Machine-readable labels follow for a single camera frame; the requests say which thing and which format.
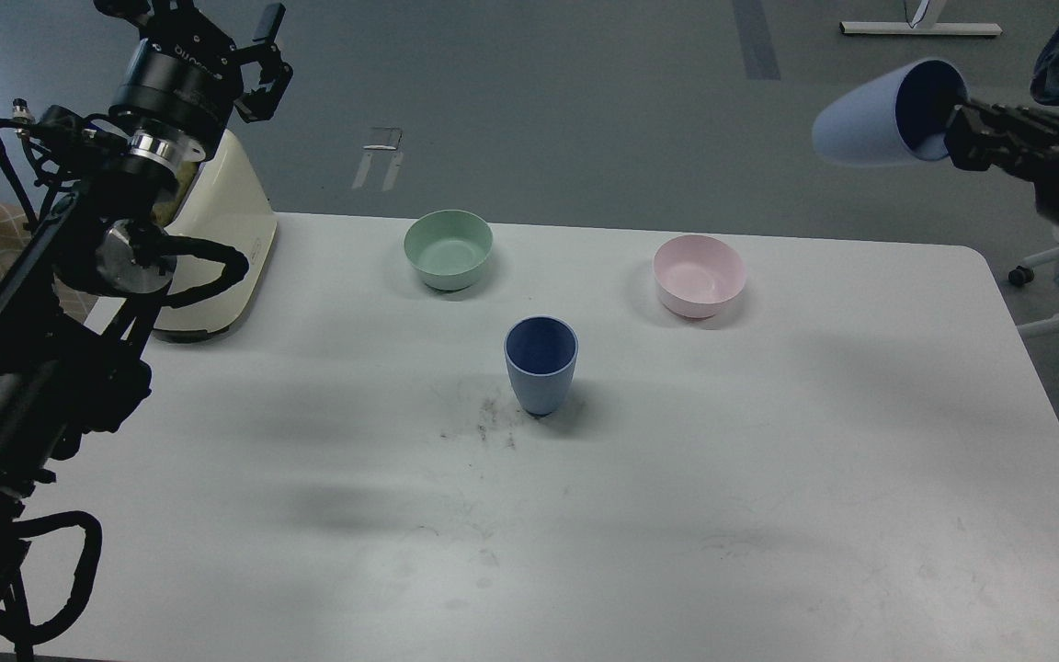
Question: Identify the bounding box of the blue cup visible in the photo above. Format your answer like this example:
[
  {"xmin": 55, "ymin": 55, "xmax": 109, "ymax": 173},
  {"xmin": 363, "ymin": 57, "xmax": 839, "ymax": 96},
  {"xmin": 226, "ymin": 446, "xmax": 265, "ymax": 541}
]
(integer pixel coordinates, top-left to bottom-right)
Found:
[
  {"xmin": 811, "ymin": 59, "xmax": 968, "ymax": 167},
  {"xmin": 503, "ymin": 315, "xmax": 579, "ymax": 417}
]

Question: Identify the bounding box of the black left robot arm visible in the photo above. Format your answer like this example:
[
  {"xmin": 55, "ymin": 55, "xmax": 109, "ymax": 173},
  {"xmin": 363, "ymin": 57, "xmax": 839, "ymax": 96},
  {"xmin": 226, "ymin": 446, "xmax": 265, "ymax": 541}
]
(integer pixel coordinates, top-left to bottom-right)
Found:
[{"xmin": 0, "ymin": 1, "xmax": 293, "ymax": 661}]

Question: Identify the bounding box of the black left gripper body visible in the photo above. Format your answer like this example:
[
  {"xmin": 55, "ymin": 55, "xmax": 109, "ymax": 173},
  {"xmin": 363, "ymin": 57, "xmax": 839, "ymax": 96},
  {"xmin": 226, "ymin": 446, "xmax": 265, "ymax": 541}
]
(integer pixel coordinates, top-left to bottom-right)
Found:
[{"xmin": 109, "ymin": 1, "xmax": 249, "ymax": 162}]

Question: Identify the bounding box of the white desk foot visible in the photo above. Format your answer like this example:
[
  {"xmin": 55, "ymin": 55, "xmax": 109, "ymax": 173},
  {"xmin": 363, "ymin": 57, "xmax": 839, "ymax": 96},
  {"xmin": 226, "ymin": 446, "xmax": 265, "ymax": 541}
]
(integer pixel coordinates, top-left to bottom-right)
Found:
[{"xmin": 837, "ymin": 1, "xmax": 1004, "ymax": 39}]

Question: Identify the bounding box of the cream white toaster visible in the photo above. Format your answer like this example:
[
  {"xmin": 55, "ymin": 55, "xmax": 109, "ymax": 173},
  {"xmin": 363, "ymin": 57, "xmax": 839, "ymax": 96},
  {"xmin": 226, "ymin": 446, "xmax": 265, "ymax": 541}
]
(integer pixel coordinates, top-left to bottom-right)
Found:
[{"xmin": 154, "ymin": 130, "xmax": 279, "ymax": 342}]

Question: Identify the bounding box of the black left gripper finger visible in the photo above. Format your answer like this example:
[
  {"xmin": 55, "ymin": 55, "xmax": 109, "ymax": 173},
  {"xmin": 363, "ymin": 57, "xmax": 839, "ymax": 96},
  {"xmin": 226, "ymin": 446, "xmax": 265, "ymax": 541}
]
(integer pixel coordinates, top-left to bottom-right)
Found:
[
  {"xmin": 93, "ymin": 0, "xmax": 155, "ymax": 24},
  {"xmin": 233, "ymin": 3, "xmax": 293, "ymax": 124}
]

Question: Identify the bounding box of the pink bowl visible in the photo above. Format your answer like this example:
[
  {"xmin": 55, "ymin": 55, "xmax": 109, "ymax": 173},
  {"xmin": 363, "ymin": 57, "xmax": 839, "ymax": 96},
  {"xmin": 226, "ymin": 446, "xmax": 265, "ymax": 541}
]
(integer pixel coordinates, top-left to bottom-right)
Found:
[{"xmin": 651, "ymin": 234, "xmax": 748, "ymax": 320}]

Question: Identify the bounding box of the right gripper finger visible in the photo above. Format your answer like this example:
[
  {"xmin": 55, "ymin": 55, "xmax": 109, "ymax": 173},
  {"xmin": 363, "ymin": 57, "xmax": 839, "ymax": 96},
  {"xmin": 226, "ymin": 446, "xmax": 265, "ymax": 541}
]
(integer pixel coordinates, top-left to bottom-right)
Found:
[{"xmin": 944, "ymin": 99, "xmax": 1059, "ymax": 180}]

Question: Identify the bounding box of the green bowl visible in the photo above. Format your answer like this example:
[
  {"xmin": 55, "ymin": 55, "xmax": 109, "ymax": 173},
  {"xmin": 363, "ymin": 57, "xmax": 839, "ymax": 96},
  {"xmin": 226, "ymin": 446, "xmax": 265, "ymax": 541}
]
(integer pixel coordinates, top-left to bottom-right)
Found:
[{"xmin": 403, "ymin": 210, "xmax": 495, "ymax": 291}]

